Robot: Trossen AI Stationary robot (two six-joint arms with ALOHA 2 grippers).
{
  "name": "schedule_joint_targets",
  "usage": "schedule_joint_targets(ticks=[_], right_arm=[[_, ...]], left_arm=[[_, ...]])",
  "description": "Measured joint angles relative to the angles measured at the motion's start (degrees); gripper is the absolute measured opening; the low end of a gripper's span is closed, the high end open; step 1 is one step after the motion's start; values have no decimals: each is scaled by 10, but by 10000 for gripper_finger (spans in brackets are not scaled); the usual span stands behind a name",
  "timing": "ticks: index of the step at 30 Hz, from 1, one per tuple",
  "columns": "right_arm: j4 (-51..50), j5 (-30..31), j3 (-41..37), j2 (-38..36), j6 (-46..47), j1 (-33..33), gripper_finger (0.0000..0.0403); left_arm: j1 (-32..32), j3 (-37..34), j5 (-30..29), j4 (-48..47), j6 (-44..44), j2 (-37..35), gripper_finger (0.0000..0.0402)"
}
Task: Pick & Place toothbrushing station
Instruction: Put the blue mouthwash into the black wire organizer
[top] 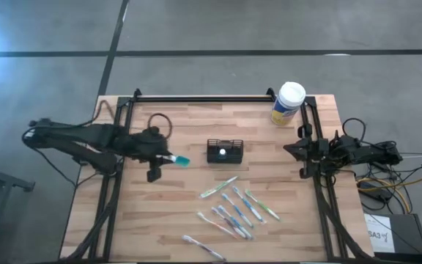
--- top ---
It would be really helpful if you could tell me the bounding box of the black box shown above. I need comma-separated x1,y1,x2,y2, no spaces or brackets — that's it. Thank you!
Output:
363,213,422,254

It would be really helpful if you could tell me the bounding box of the black wire basket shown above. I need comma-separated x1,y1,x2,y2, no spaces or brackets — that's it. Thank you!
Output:
207,137,245,164

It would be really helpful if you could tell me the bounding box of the white paper label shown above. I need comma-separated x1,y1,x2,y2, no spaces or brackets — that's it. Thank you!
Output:
364,213,396,254

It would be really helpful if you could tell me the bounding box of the white yellow wipes canister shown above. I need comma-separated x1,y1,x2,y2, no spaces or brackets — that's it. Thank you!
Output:
270,81,307,127

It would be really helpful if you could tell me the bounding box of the black furniture leg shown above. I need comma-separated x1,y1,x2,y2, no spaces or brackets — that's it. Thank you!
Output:
0,161,36,264

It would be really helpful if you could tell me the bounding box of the yellow cable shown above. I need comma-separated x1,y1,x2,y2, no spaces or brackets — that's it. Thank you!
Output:
356,177,422,214

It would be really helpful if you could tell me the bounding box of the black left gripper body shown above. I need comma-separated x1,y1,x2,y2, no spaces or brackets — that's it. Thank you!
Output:
132,126,171,183

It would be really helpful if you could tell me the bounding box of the purple white toothbrush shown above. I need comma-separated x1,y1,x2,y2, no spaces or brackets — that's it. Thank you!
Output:
181,235,227,262

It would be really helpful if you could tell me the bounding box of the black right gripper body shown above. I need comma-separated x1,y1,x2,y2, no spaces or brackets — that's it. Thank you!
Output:
297,123,332,180

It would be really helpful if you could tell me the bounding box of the orange white toothbrush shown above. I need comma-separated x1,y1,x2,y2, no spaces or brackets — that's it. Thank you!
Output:
196,211,240,239

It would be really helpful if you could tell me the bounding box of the black power brick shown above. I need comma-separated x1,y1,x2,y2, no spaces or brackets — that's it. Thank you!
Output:
359,181,393,202

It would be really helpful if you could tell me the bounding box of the braided left arm cable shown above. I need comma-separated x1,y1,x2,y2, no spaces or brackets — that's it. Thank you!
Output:
92,98,174,140

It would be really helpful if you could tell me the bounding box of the clear plastic wrapper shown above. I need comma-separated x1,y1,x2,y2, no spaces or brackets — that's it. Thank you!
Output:
210,207,247,239

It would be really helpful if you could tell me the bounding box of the dark green white toothbrush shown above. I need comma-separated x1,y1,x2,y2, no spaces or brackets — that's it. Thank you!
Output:
199,175,240,199

